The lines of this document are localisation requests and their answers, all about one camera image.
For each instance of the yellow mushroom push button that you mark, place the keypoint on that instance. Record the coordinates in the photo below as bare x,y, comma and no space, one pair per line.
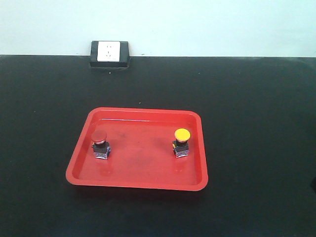
180,144

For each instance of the red mushroom push button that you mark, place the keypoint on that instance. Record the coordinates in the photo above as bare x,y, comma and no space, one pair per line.
101,147

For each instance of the red plastic tray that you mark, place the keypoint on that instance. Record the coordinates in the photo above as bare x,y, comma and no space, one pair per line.
141,151

